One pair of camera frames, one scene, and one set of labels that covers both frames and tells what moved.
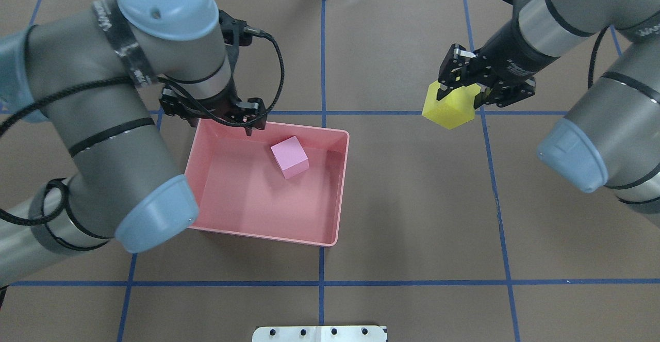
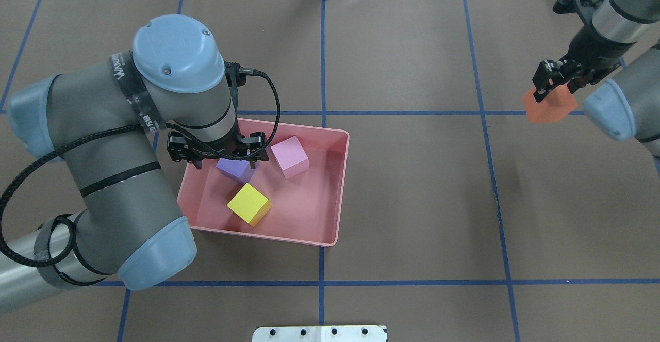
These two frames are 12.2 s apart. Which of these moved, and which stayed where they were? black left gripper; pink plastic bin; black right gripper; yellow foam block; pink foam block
Moved: black left gripper; yellow foam block; black right gripper
Stayed: pink plastic bin; pink foam block
